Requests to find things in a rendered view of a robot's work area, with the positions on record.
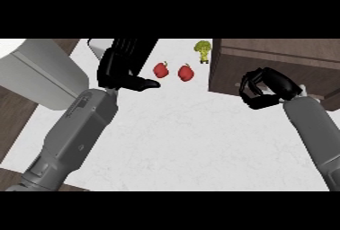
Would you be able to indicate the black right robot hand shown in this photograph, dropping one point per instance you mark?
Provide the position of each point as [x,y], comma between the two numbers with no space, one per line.
[279,82]

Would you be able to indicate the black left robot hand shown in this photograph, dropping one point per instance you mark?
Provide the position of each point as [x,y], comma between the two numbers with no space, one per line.
[121,68]

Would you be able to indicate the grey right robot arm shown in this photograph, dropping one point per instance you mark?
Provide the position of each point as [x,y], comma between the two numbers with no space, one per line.
[317,131]

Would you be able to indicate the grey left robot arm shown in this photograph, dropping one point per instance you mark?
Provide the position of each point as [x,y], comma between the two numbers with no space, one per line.
[76,128]

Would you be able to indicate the dark wooden drawer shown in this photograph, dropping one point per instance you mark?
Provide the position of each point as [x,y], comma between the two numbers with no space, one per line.
[274,54]

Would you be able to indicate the red bell pepper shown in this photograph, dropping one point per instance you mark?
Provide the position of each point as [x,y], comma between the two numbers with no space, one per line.
[162,70]
[186,73]

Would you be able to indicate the pale grey appliance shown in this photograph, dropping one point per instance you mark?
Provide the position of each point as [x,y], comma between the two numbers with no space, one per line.
[41,75]

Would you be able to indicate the green broccoli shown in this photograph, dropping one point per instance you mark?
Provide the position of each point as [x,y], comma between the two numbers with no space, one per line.
[203,48]

